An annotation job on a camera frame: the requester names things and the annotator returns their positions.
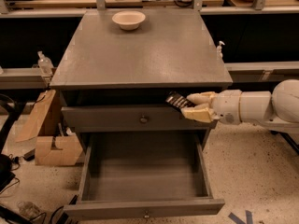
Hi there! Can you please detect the grey middle drawer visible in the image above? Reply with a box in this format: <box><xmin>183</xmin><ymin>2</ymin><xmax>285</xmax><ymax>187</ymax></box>
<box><xmin>62</xmin><ymin>105</ymin><xmax>217</xmax><ymax>133</ymax></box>

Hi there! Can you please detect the grey open bottom drawer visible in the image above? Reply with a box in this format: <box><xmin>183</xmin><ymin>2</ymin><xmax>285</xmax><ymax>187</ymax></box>
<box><xmin>64</xmin><ymin>131</ymin><xmax>224</xmax><ymax>220</ymax></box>

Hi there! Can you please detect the crumpled plastic bottle on floor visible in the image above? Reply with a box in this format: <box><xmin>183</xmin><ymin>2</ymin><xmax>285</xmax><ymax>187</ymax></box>
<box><xmin>17</xmin><ymin>201</ymin><xmax>42</xmax><ymax>219</ymax></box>

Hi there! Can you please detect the grey wooden drawer cabinet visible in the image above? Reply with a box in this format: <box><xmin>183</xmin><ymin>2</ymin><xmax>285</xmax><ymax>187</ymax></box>
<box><xmin>50</xmin><ymin>8</ymin><xmax>232</xmax><ymax>147</ymax></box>

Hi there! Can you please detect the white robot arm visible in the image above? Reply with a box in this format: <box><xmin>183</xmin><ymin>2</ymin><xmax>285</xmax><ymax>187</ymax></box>
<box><xmin>181</xmin><ymin>79</ymin><xmax>299</xmax><ymax>133</ymax></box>

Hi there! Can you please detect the black rxbar chocolate wrapper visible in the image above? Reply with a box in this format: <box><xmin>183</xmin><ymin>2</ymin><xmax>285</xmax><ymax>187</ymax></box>
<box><xmin>165</xmin><ymin>91</ymin><xmax>195</xmax><ymax>111</ymax></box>

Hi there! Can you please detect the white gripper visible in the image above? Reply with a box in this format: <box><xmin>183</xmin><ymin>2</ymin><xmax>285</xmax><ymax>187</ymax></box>
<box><xmin>181</xmin><ymin>90</ymin><xmax>242</xmax><ymax>125</ymax></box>

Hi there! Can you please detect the brown cardboard box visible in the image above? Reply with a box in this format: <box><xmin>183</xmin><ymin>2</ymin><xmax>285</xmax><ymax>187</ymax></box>
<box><xmin>35</xmin><ymin>135</ymin><xmax>83</xmax><ymax>166</ymax></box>

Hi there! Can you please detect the clear plastic bottle left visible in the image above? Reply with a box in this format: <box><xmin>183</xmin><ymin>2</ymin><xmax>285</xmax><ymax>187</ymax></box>
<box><xmin>37</xmin><ymin>51</ymin><xmax>54</xmax><ymax>76</ymax></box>

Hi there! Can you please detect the white pump dispenser bottle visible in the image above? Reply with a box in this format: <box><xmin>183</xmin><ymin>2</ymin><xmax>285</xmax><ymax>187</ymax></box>
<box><xmin>216</xmin><ymin>41</ymin><xmax>225</xmax><ymax>58</ymax></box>

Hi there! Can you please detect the cream paper bowl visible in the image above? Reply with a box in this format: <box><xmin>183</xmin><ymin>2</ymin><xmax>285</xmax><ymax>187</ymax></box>
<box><xmin>112</xmin><ymin>11</ymin><xmax>146</xmax><ymax>31</ymax></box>

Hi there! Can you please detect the black chair base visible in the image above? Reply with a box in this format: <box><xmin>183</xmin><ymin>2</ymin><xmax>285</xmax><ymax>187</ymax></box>
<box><xmin>271</xmin><ymin>131</ymin><xmax>299</xmax><ymax>155</ymax></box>

